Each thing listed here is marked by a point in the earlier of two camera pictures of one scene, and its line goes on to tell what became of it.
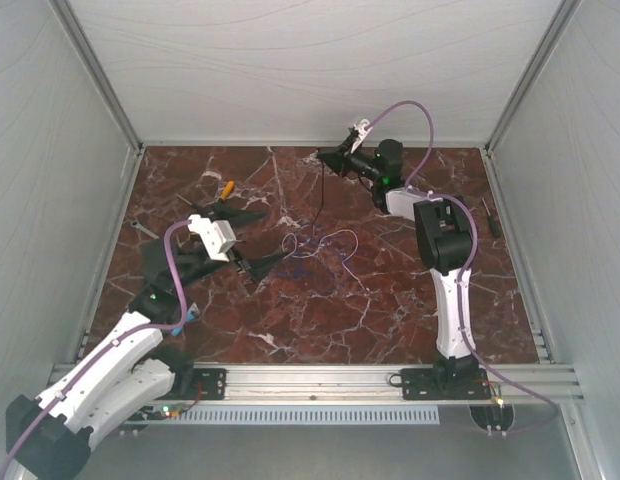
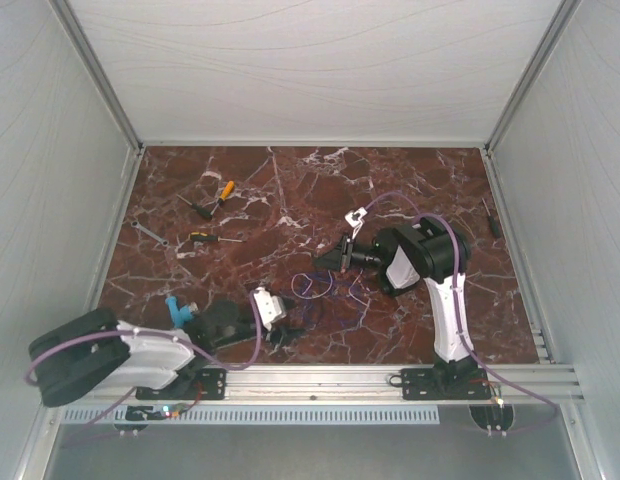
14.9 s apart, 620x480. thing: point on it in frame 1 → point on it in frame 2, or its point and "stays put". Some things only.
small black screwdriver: x=492 y=221 stays put
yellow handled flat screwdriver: x=227 y=190 stays put
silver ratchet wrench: x=135 y=223 stays put
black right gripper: x=339 y=156 → x=339 y=258
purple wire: x=318 y=248 → x=327 y=291
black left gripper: x=261 y=266 → x=284 y=335
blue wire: x=324 y=281 → x=344 y=285
